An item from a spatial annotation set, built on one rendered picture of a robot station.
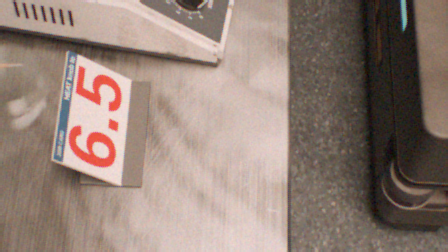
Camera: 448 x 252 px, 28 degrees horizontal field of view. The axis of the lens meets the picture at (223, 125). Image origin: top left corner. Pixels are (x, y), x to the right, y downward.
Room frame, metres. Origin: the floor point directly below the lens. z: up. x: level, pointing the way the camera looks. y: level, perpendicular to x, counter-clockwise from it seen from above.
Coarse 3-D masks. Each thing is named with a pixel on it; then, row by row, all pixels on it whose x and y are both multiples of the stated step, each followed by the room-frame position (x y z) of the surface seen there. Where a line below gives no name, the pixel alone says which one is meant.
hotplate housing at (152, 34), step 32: (0, 0) 0.39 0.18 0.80; (32, 0) 0.39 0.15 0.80; (64, 0) 0.38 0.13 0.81; (96, 0) 0.38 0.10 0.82; (128, 0) 0.38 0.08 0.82; (32, 32) 0.39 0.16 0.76; (64, 32) 0.38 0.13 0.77; (96, 32) 0.38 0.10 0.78; (128, 32) 0.38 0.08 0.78; (160, 32) 0.38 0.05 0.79; (192, 32) 0.38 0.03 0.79; (224, 32) 0.40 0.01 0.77
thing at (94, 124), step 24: (96, 72) 0.35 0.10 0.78; (72, 96) 0.32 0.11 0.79; (96, 96) 0.33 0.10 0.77; (120, 96) 0.34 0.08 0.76; (72, 120) 0.30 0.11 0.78; (96, 120) 0.31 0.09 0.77; (120, 120) 0.32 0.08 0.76; (72, 144) 0.28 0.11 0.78; (96, 144) 0.29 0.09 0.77; (96, 168) 0.27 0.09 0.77
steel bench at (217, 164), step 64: (256, 0) 0.45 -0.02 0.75; (64, 64) 0.37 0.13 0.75; (128, 64) 0.37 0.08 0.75; (192, 64) 0.38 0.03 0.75; (256, 64) 0.38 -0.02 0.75; (0, 128) 0.30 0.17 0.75; (192, 128) 0.32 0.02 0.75; (256, 128) 0.33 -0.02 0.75; (0, 192) 0.25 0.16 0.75; (64, 192) 0.26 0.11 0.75; (128, 192) 0.26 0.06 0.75; (192, 192) 0.27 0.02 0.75; (256, 192) 0.27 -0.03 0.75
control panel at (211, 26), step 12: (144, 0) 0.39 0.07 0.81; (156, 0) 0.39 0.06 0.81; (168, 0) 0.40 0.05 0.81; (216, 0) 0.42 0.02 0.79; (228, 0) 0.42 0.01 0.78; (168, 12) 0.39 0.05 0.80; (180, 12) 0.39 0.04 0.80; (192, 12) 0.40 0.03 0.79; (204, 12) 0.40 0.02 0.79; (216, 12) 0.41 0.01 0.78; (192, 24) 0.39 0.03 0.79; (204, 24) 0.39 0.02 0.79; (216, 24) 0.40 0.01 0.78; (216, 36) 0.39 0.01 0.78
